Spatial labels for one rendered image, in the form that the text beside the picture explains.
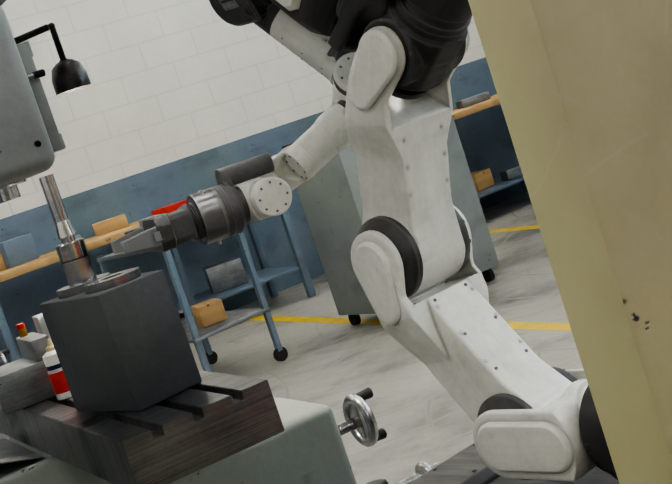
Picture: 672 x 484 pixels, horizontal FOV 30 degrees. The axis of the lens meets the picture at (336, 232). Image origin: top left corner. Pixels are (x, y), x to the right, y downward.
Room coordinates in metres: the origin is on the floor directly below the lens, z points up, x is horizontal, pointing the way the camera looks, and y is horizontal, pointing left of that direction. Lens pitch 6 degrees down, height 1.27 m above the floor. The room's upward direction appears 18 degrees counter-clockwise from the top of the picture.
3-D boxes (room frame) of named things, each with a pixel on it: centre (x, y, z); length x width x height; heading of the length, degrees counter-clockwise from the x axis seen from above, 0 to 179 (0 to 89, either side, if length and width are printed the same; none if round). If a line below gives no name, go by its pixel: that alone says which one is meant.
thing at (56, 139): (2.38, 0.46, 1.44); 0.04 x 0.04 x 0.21; 26
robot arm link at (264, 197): (2.11, 0.12, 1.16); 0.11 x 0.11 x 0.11; 19
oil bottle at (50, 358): (2.20, 0.54, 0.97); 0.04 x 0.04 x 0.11
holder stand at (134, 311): (1.98, 0.38, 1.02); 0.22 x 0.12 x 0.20; 37
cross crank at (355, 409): (2.55, 0.11, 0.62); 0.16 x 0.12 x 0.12; 116
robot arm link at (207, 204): (2.08, 0.23, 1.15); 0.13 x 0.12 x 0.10; 19
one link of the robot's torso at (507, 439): (1.92, -0.24, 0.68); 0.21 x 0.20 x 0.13; 39
